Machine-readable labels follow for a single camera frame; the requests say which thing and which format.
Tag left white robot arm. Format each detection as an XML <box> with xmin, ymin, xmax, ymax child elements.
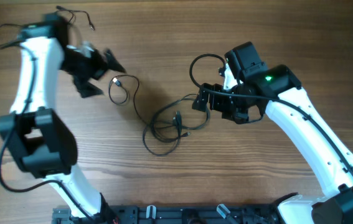
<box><xmin>0</xmin><ymin>11</ymin><xmax>124</xmax><ymax>223</ymax></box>

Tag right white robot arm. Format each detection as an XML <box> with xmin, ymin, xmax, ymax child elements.
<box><xmin>192</xmin><ymin>42</ymin><xmax>353</xmax><ymax>223</ymax></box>

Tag thin black cable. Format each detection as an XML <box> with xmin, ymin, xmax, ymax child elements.
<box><xmin>54</xmin><ymin>5</ymin><xmax>96</xmax><ymax>31</ymax></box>

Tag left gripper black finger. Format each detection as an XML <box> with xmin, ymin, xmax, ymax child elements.
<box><xmin>105</xmin><ymin>49</ymin><xmax>126</xmax><ymax>73</ymax></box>
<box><xmin>73</xmin><ymin>76</ymin><xmax>103</xmax><ymax>98</ymax></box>

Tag black usb cable thick plug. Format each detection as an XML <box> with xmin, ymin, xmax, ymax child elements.
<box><xmin>148</xmin><ymin>94</ymin><xmax>210</xmax><ymax>143</ymax></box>

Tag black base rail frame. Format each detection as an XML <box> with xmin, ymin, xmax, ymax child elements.
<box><xmin>51</xmin><ymin>203</ymin><xmax>289</xmax><ymax>224</ymax></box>

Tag black micro usb cable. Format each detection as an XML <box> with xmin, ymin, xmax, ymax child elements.
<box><xmin>107</xmin><ymin>74</ymin><xmax>211</xmax><ymax>157</ymax></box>

